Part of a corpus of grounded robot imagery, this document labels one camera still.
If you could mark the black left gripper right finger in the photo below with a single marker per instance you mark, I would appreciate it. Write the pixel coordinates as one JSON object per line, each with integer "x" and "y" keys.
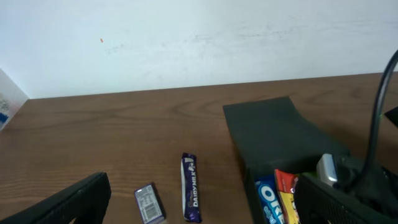
{"x": 317, "y": 202}

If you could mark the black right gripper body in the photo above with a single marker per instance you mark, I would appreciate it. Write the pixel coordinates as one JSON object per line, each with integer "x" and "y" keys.
{"x": 366, "y": 180}

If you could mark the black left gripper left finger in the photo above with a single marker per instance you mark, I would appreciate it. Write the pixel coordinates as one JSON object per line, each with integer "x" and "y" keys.
{"x": 83, "y": 202}

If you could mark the yellow nut snack bag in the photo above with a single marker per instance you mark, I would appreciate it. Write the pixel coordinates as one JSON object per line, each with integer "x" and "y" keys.
{"x": 289, "y": 209}

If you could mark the blue Oreo cookie pack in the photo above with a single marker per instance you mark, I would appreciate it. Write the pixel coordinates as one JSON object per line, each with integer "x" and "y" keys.
{"x": 269, "y": 198}

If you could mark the small blue mint box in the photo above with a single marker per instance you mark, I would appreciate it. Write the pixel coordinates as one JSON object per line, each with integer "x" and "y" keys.
{"x": 150, "y": 205}

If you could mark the dark green gift box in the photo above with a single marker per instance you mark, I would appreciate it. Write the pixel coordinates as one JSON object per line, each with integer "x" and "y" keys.
{"x": 271, "y": 134}

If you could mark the purple Dairy Milk bar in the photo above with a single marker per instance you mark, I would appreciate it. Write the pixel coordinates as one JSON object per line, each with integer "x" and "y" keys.
{"x": 190, "y": 192}

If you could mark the red snack bag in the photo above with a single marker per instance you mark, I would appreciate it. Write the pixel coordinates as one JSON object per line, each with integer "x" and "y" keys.
{"x": 286, "y": 182}

